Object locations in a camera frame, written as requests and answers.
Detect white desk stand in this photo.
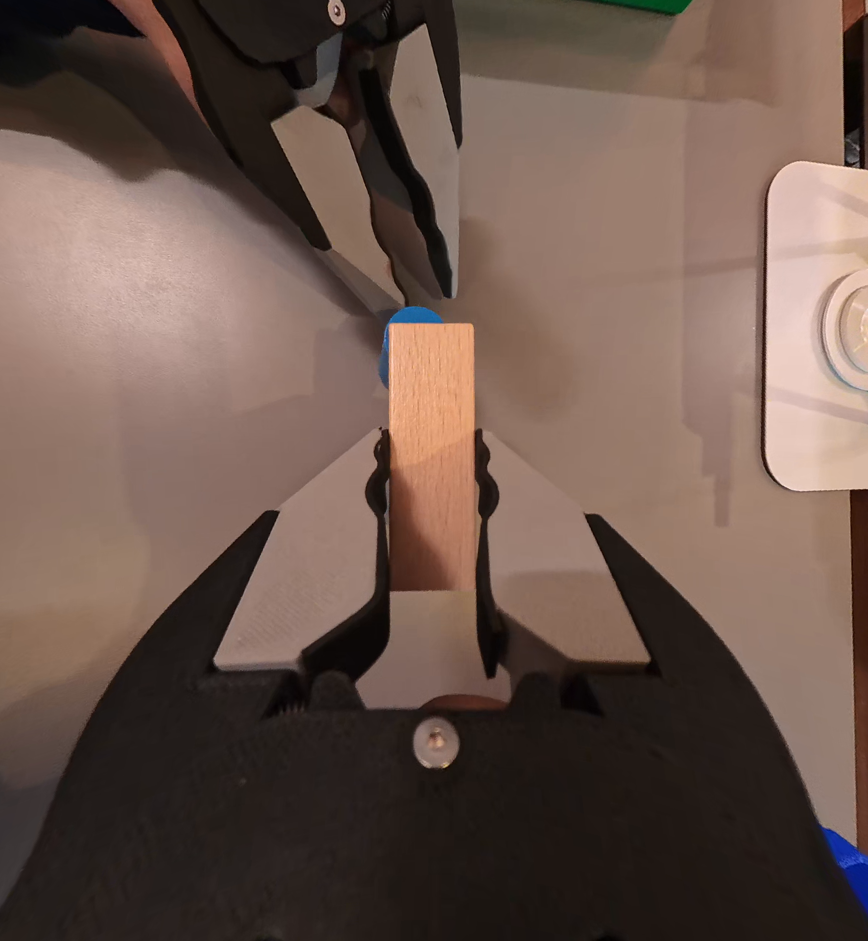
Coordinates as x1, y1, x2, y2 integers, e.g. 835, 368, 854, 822
761, 160, 868, 492

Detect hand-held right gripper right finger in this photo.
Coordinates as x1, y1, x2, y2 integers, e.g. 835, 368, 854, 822
473, 428, 652, 679

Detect blue storage bin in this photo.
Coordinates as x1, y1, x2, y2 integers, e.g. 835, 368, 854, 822
820, 827, 868, 941

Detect person's left hand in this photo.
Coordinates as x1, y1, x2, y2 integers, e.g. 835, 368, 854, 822
107, 0, 212, 137

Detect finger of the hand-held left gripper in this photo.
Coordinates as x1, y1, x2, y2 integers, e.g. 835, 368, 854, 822
357, 25, 463, 301
271, 103, 409, 311

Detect blue wooden cylinder block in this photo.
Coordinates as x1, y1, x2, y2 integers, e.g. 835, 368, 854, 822
381, 305, 446, 387

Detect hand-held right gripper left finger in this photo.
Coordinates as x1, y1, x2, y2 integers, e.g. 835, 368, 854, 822
213, 428, 393, 681

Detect wooden arch block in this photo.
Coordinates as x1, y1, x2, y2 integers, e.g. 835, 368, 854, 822
388, 322, 477, 593

